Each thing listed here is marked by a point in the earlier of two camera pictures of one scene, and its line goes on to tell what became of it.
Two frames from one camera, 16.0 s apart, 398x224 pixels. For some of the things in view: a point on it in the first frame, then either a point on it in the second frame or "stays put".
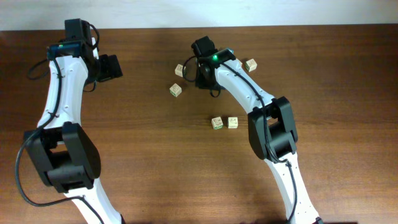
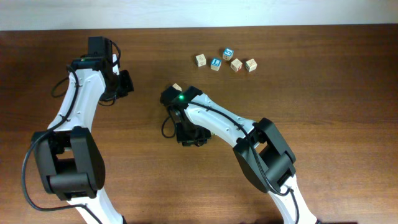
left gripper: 110,68 → 126,85
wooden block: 175,89 stays put
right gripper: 199,84 → 186,141
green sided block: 250,65 stays put
